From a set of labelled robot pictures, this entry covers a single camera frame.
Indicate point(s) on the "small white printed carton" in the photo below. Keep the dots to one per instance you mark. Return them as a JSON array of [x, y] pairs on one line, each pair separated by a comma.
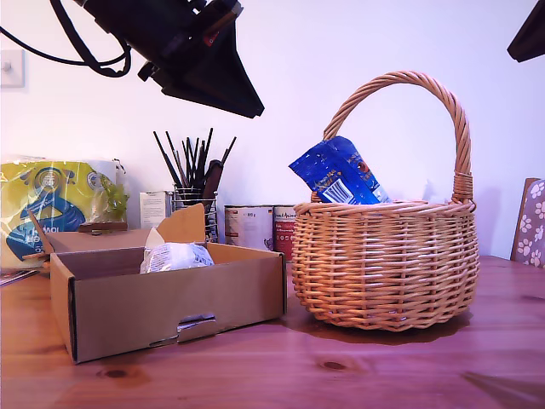
[[153, 209]]

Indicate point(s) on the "blue Easter egg bag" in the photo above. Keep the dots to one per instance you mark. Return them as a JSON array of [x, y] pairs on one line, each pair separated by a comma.
[[340, 170]]

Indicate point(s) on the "white wall light switch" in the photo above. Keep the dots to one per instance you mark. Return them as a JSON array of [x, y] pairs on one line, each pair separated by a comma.
[[10, 68]]

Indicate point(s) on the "brown cardboard box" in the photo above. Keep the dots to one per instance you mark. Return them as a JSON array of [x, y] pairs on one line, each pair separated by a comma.
[[170, 294]]

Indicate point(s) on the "white labelled tin can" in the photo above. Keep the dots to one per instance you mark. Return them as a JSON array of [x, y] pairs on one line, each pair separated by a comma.
[[249, 226]]

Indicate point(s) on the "red labelled tin can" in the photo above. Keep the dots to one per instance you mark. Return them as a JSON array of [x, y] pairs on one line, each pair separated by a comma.
[[284, 232]]

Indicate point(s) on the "yellow blue paper roll pack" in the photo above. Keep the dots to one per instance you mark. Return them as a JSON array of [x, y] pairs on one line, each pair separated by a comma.
[[38, 204]]

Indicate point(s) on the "black thin stick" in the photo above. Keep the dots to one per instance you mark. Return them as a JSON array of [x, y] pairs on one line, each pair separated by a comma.
[[228, 149], [176, 157], [207, 149], [196, 157], [167, 158]]

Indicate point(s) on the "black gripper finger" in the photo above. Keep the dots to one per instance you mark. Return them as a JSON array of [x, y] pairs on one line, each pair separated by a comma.
[[230, 72], [191, 85], [532, 38]]

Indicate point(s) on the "paw print chair cushion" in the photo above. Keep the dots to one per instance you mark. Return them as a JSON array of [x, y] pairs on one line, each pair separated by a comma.
[[534, 226]]

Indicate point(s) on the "white Easter egg bag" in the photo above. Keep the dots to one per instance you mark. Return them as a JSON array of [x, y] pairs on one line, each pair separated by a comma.
[[174, 255]]

